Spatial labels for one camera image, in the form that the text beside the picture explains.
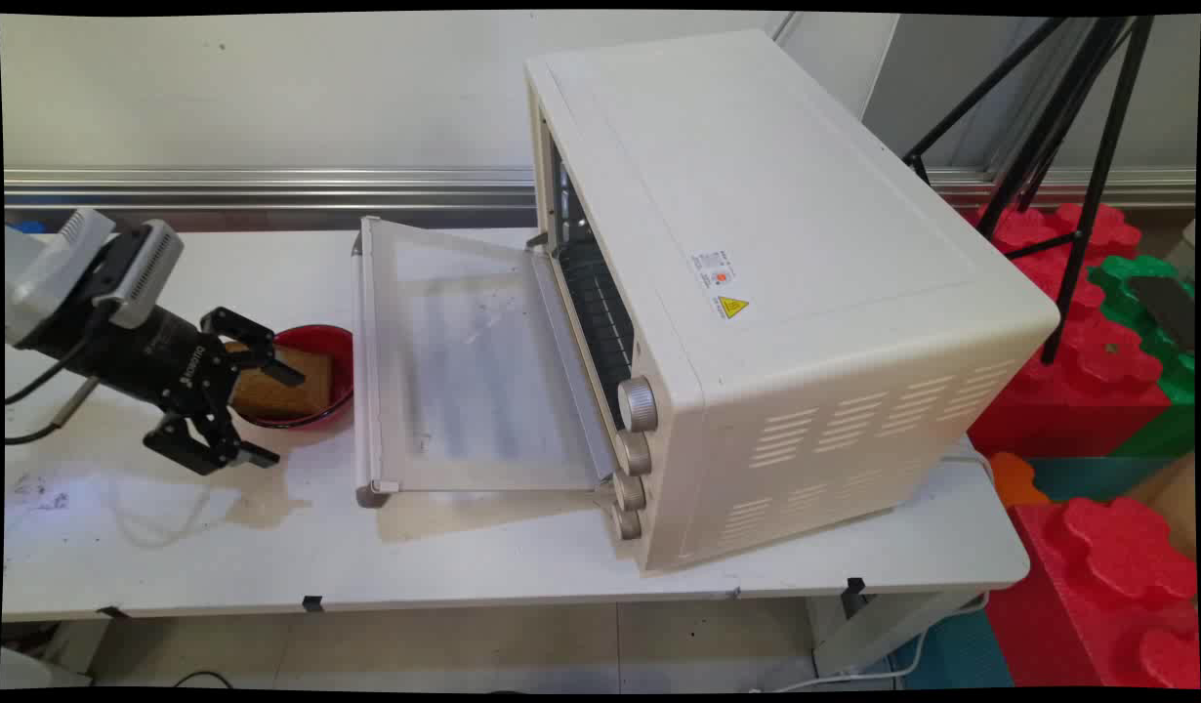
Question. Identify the red bowl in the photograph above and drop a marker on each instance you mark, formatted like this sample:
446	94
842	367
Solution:
322	376

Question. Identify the metal oven knob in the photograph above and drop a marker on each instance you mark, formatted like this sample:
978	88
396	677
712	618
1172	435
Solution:
638	403
626	523
629	491
633	452

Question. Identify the cream toaster oven body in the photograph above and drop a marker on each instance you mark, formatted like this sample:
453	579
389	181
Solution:
806	293

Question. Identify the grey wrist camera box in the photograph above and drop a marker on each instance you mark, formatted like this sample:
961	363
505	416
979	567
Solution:
144	268

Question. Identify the white label sticker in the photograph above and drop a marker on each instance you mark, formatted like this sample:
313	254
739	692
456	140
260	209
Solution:
714	268

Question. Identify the black tripod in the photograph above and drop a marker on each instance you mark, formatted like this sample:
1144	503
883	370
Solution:
1059	146

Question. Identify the green foam block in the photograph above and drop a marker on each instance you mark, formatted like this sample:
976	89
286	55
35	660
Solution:
1152	322

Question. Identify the glass oven door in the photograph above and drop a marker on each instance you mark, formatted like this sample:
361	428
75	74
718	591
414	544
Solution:
464	361

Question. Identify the large red foam block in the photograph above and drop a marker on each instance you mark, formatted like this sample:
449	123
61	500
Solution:
1079	391

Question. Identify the yellow warning sticker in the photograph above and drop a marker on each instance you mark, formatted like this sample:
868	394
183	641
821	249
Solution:
730	308

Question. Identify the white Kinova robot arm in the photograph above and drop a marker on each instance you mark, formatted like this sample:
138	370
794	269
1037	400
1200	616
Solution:
36	273

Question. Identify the white table leg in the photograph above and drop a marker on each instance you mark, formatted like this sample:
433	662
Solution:
889	630

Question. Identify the brown bread slice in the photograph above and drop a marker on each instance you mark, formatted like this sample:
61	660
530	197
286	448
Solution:
283	391

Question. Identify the dark flat object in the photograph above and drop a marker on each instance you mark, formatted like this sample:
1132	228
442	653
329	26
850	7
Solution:
1164	308

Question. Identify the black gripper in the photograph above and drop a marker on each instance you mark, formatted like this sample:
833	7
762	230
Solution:
146	356

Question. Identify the orange foam piece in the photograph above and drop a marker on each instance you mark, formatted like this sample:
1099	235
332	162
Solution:
1013	478

